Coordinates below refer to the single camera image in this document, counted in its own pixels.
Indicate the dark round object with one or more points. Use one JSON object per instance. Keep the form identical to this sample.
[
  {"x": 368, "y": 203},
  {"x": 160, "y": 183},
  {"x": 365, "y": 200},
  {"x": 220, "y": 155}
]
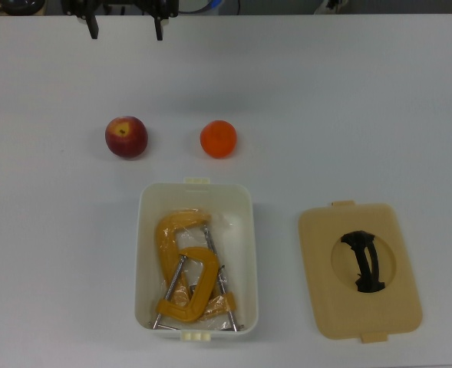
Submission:
[{"x": 20, "y": 5}]

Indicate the tan plastic lid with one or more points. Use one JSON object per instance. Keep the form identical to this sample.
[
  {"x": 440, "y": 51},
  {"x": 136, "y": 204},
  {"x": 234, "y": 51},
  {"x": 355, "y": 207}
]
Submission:
[{"x": 321, "y": 276}]

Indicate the orange toy fruit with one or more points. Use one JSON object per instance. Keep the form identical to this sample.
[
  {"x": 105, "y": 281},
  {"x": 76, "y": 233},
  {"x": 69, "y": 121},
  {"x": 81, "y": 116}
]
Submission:
[{"x": 218, "y": 139}]

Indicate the red toy apple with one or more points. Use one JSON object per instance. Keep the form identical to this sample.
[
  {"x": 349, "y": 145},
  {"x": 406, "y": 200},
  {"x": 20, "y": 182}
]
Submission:
[{"x": 126, "y": 137}]

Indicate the white plastic container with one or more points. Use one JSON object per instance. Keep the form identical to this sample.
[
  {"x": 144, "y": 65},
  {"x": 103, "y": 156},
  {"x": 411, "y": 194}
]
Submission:
[{"x": 245, "y": 245}]

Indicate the small orange C-clamp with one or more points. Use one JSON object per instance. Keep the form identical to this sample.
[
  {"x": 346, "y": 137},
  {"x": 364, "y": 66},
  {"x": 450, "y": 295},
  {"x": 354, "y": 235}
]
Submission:
[{"x": 204, "y": 276}]

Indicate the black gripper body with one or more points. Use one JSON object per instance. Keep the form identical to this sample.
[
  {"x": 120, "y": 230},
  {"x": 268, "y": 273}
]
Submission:
[{"x": 76, "y": 7}]

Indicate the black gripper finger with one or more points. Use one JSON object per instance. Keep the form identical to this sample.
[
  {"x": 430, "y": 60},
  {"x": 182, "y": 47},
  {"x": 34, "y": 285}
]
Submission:
[
  {"x": 159, "y": 30},
  {"x": 92, "y": 28}
]

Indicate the large orange C-clamp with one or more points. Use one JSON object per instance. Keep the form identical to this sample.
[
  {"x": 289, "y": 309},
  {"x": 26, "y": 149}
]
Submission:
[{"x": 166, "y": 234}]

